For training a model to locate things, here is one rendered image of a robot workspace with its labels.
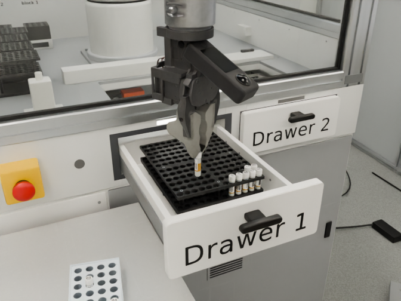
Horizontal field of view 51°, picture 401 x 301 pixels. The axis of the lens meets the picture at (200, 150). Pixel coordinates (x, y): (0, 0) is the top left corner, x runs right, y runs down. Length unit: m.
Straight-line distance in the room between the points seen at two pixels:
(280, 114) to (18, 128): 0.59
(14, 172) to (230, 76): 0.46
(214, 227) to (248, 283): 0.70
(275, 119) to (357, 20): 0.32
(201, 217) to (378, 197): 1.98
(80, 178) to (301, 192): 0.47
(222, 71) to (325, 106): 0.58
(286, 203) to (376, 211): 1.73
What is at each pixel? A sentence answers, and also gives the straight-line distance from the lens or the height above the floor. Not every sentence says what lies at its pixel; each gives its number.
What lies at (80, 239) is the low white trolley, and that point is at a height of 0.76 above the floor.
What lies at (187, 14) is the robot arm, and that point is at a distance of 0.61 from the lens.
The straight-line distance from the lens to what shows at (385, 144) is 2.89.
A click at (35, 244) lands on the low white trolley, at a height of 0.76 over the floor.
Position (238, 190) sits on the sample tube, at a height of 0.88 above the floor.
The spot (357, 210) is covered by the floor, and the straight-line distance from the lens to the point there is 2.41.
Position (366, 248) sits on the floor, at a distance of 2.17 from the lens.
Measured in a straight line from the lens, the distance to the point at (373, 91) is 2.91.
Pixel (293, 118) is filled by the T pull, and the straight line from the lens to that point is 1.04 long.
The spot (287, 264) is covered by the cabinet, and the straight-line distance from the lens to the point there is 1.41.
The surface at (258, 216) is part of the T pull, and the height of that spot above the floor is 0.91.
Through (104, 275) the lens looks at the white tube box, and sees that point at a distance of 0.77.
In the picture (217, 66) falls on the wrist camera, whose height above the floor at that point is 1.14.
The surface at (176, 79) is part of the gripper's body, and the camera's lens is 0.65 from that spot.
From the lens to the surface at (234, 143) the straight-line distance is 0.95.
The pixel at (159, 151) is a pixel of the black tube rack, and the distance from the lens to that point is 0.89.
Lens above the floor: 1.31
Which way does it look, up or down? 27 degrees down
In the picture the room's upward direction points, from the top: straight up
